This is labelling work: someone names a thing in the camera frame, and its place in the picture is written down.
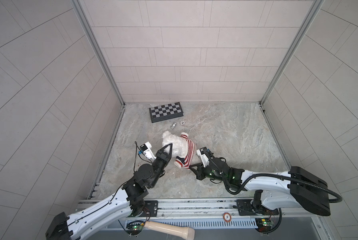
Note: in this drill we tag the round red white sticker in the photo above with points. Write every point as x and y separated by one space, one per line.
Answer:
227 217

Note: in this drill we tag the beige wooden handle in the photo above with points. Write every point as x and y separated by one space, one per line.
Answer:
185 233

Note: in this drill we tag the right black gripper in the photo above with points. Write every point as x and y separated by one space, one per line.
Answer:
199 172

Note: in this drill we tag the folded black white chessboard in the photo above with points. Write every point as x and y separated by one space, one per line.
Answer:
166 112

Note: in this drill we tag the green circuit board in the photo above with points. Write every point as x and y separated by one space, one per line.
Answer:
263 224
134 228

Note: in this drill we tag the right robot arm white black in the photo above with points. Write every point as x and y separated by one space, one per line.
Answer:
296 188

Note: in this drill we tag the right green circuit board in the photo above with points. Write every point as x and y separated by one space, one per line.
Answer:
263 224

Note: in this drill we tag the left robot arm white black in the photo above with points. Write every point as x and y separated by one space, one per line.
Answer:
128 200

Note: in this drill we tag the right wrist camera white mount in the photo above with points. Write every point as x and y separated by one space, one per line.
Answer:
205 155

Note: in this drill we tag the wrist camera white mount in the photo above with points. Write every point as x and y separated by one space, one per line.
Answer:
205 155
146 150

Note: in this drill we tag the white teddy bear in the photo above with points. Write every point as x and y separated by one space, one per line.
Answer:
168 139

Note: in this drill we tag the left green circuit board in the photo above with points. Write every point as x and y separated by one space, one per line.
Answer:
134 228

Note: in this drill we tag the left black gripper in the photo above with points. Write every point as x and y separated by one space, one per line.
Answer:
161 158

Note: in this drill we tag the red white striped knit sweater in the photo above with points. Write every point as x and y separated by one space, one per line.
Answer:
184 151

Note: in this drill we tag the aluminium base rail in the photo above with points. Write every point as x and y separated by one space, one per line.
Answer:
201 208

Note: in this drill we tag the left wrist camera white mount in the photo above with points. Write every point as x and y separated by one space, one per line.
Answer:
146 150

